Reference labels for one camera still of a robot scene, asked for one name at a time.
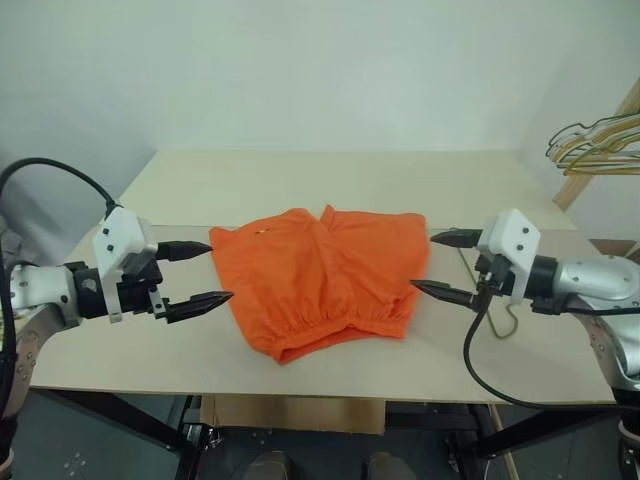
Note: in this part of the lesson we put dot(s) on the dark rounded foot shape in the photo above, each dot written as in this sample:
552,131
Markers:
270,466
386,466

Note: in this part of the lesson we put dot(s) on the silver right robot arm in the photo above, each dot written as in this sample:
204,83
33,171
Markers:
600,280

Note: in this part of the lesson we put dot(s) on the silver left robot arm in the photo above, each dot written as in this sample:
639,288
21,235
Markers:
40,285

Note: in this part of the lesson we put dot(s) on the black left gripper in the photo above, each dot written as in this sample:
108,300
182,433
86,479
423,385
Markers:
135,295

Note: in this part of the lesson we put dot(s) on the black metal table frame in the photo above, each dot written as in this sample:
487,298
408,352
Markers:
125,415

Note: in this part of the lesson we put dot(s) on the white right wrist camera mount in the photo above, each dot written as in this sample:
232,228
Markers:
510,232

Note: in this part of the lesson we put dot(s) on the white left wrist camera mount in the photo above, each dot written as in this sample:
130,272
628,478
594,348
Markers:
117,235

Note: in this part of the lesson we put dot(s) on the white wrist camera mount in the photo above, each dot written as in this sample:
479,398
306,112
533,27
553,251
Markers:
117,235
510,232

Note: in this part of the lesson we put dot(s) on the flat cardboard sheet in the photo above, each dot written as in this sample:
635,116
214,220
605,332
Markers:
290,415

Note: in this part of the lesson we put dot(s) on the wooden clothes rack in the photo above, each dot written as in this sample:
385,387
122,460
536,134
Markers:
575,185

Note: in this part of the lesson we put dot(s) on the orange shorts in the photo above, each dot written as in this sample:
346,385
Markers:
320,280

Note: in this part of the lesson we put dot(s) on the open cardboard box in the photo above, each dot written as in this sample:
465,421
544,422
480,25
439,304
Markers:
612,247

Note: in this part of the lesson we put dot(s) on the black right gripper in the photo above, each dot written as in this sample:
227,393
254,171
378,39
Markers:
492,280

